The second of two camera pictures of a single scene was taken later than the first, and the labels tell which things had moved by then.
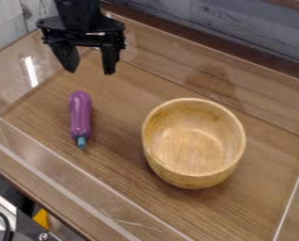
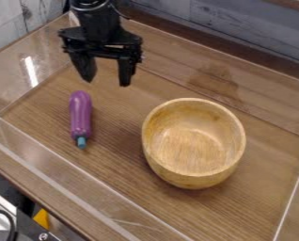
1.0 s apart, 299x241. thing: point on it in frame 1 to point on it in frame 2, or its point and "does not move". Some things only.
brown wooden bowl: [192, 142] does not move
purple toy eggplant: [80, 114] does not move
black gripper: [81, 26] to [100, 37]
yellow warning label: [42, 218] does not move
